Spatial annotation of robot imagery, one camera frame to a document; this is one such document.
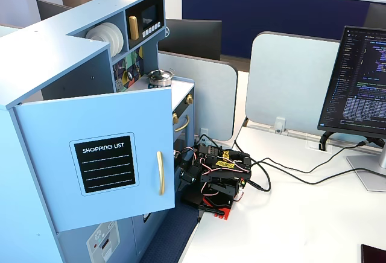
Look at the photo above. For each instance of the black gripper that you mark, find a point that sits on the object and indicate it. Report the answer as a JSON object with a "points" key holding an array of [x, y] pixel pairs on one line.
{"points": [[186, 176]]}

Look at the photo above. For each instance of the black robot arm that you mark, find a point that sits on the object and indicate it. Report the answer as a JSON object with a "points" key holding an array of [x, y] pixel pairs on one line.
{"points": [[223, 178]]}

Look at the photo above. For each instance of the red robot base clamp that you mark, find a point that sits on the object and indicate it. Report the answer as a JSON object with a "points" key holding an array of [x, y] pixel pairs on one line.
{"points": [[225, 211]]}

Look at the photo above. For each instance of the blue shopping list cabinet door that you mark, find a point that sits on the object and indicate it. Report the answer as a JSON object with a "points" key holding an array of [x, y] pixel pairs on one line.
{"points": [[120, 115]]}

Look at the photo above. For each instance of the grey divider clamp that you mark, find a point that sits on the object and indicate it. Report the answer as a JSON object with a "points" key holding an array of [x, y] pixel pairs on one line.
{"points": [[204, 132], [280, 126]]}

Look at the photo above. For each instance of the gold stove knob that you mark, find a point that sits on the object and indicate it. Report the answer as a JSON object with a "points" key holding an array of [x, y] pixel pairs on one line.
{"points": [[175, 118], [189, 99]]}

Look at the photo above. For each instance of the grey rounded desk divider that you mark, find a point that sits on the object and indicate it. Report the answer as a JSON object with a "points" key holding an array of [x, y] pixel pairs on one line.
{"points": [[211, 94], [286, 79]]}

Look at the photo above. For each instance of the steel toy pot with lid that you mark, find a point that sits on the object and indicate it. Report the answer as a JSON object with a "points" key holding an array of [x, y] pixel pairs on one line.
{"points": [[160, 77]]}

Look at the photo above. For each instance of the dark monitor back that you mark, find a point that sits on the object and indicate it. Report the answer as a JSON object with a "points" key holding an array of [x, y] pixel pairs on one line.
{"points": [[193, 39], [377, 15], [48, 9]]}

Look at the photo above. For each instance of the white toy plate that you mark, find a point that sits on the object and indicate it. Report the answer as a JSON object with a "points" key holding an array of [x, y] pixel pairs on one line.
{"points": [[118, 43], [94, 35], [109, 35]]}

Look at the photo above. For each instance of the black toy microwave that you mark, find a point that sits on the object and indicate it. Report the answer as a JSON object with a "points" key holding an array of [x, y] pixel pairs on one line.
{"points": [[132, 10]]}

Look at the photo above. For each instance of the blue wooden toy kitchen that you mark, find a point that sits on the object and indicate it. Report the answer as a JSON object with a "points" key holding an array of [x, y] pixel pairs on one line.
{"points": [[45, 52]]}

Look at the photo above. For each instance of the computer monitor showing code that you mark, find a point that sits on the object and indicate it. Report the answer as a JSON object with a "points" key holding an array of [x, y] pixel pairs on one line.
{"points": [[356, 79]]}

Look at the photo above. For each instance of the dark flat device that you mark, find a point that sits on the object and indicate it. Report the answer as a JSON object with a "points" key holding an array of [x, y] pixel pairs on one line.
{"points": [[375, 255]]}

